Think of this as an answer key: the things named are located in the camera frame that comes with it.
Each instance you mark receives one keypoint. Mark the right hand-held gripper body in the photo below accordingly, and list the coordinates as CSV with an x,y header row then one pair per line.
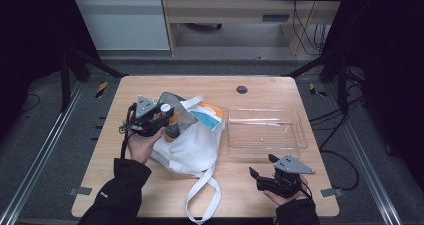
x,y
285,178

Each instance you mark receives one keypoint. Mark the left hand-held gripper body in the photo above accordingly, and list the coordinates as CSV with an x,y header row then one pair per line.
x,y
144,116

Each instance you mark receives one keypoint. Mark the orange bottle white cap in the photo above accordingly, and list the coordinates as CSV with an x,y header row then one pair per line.
x,y
172,128

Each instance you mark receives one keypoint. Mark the clear plastic tray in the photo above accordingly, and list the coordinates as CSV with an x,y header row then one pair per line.
x,y
266,133

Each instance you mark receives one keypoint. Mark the person's right hand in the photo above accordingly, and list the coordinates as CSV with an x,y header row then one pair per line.
x,y
286,198

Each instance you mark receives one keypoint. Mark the person's left hand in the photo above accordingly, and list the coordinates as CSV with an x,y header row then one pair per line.
x,y
141,148

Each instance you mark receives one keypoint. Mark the grey tape strip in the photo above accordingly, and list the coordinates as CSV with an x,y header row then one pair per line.
x,y
331,192
80,191

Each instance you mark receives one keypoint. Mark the black metal stand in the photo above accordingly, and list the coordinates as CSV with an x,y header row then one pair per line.
x,y
341,78
66,81

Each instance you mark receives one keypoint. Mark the black office chair base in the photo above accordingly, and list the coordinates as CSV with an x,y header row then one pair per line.
x,y
203,26

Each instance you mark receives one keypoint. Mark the white cabinet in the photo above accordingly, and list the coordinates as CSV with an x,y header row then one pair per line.
x,y
123,25

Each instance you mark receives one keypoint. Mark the light wooden desk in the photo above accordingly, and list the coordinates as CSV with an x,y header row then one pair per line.
x,y
233,11

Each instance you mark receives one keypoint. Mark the metal floor rail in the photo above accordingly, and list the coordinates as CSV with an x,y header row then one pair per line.
x,y
370,165
36,155

